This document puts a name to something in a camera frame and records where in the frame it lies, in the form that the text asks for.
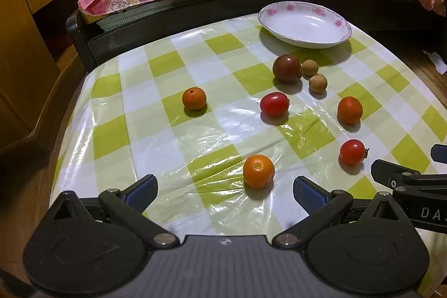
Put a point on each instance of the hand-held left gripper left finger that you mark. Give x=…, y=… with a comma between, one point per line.
x=141, y=194

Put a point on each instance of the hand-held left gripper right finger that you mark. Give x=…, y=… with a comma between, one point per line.
x=309, y=195

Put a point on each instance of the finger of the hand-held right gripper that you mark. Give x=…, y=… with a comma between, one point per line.
x=387, y=174
x=440, y=153

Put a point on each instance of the red tomato with stem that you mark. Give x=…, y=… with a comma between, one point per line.
x=352, y=152

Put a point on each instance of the small orange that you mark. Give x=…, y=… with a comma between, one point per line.
x=350, y=110
x=258, y=171
x=194, y=98

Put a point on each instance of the tan longan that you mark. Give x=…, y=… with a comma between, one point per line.
x=309, y=68
x=317, y=83

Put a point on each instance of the white floral plate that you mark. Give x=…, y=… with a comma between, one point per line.
x=304, y=25

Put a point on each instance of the white paper scrap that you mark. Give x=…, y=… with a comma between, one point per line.
x=436, y=61

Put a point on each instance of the dark brownish tomato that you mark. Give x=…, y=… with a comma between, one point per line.
x=287, y=67

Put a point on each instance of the grey mattress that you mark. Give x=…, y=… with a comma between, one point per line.
x=139, y=11

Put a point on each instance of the wooden cabinet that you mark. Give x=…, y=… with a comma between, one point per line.
x=21, y=39

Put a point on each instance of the black bed frame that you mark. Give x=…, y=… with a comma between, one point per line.
x=104, y=43

